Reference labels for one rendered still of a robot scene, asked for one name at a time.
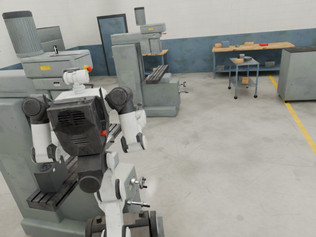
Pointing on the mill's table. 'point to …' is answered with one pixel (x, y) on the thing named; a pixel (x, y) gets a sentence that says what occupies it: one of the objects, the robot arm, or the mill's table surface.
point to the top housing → (54, 63)
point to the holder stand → (51, 175)
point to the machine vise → (109, 141)
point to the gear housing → (51, 84)
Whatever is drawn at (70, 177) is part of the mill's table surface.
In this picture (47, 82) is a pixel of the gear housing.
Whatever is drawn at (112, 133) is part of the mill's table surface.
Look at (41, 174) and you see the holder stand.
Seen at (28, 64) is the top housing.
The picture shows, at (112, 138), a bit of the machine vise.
